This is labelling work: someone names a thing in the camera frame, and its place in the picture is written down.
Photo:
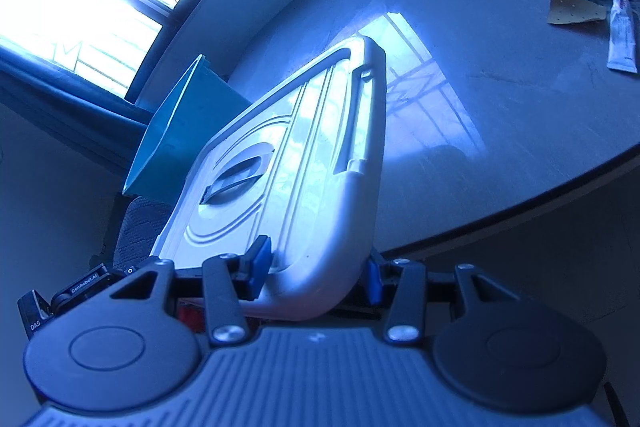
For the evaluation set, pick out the teal plastic storage bin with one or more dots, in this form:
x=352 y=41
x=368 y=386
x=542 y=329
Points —
x=196 y=108

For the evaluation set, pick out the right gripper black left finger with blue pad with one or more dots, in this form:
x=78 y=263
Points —
x=227 y=280

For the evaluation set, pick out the white ointment tube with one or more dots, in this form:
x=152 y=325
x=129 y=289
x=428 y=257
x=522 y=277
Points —
x=622 y=39

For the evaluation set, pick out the white bin lid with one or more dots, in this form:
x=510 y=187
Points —
x=302 y=166

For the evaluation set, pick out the tan perforated patch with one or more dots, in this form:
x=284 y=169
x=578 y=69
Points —
x=569 y=12

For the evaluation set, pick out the red cloth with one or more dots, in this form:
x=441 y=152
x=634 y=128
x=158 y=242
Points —
x=192 y=317

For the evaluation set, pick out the grey patterned chair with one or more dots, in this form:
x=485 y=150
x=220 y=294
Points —
x=131 y=232

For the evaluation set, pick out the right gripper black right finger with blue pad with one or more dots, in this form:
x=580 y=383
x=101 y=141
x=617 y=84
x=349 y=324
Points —
x=398 y=288

